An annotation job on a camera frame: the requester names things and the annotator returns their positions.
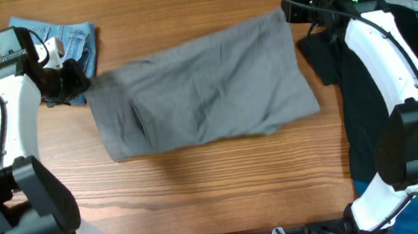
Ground black garment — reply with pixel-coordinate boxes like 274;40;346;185
297;4;418;194

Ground light grey garment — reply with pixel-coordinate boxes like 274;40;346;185
384;0;418;11

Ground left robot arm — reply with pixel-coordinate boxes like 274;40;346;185
0;26;107;234

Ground folded blue denim jeans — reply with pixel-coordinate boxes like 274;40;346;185
9;16;97;106

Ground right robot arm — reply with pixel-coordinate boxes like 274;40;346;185
282;0;418;234

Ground grey cotton shorts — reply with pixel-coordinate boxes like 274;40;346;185
86;9;319;161

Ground right black cable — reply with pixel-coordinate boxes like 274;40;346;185
264;0;418;234

